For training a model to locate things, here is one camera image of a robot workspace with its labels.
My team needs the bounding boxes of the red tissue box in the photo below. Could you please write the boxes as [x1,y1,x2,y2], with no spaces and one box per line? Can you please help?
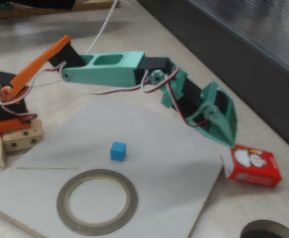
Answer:
[223,143,283,188]

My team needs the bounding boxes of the white usb cable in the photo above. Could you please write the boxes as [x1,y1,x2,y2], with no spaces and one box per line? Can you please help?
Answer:
[86,0,119,54]

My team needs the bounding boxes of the wooden base block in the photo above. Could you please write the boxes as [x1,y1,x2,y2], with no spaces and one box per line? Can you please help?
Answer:
[4,118,45,152]

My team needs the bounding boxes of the blue cube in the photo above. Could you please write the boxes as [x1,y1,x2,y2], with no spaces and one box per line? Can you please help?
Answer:
[109,141,127,161]

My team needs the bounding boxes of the grey ring of tape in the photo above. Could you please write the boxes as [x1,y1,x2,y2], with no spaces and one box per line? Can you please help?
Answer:
[56,168,138,235]

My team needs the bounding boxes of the round table cable hole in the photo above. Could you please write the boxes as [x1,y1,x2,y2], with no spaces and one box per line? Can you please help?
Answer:
[240,219,289,238]

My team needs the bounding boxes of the glass desk partition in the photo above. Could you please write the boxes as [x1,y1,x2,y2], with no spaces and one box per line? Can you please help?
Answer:
[136,0,289,162]

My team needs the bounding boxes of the flat wooden plank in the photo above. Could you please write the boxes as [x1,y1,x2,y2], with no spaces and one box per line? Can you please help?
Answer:
[0,0,120,20]

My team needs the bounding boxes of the white work board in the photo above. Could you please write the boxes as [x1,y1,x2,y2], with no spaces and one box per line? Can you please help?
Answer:
[0,98,224,238]

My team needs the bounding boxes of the black sleeved forearm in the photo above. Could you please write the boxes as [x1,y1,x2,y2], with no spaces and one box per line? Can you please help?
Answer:
[10,0,77,11]

